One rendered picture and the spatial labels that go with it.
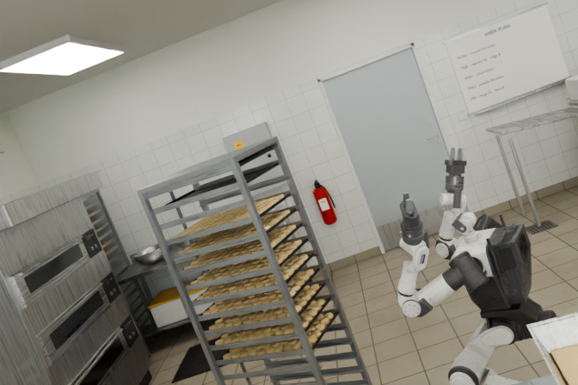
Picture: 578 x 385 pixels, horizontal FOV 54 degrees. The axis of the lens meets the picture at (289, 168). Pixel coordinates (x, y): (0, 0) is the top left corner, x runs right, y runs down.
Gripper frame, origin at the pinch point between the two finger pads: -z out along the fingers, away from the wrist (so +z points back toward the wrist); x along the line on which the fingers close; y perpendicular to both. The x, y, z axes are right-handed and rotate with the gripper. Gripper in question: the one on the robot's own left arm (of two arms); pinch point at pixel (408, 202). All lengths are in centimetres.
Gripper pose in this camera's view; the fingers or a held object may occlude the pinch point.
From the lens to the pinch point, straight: 229.7
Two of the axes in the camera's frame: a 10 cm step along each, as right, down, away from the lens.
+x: -0.7, -4.9, 8.7
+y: 9.7, -2.3, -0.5
